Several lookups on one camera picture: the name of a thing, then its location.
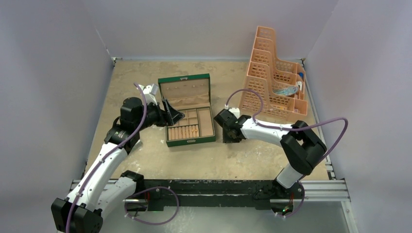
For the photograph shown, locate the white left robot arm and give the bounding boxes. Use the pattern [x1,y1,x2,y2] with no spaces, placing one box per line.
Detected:
[51,97,185,233]

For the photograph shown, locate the peach plastic file organizer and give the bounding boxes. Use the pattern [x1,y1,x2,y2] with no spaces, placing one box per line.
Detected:
[239,26,308,122]

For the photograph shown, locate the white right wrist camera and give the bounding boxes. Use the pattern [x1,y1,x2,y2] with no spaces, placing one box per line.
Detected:
[224,104,240,118]

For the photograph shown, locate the blue item in organizer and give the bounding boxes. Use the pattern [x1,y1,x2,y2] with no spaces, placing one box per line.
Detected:
[273,86,300,96]

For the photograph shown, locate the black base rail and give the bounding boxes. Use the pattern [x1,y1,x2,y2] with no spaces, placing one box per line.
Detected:
[113,169,306,212]

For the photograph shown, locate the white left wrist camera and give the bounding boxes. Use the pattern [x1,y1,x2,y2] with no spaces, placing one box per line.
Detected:
[139,83,159,105]

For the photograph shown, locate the green jewelry box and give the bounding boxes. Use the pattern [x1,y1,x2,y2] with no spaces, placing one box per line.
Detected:
[158,73,216,148]

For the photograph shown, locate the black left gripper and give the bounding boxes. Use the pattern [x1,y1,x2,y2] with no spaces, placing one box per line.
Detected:
[135,99,184,131]

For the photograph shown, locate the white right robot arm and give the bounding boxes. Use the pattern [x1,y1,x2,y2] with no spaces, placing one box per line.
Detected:
[214,109,327,198]

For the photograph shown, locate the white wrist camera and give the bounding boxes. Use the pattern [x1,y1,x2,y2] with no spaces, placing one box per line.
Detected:
[139,83,159,105]
[224,104,240,118]

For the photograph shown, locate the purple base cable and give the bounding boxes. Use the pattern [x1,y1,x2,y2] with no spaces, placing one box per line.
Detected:
[124,188,179,226]

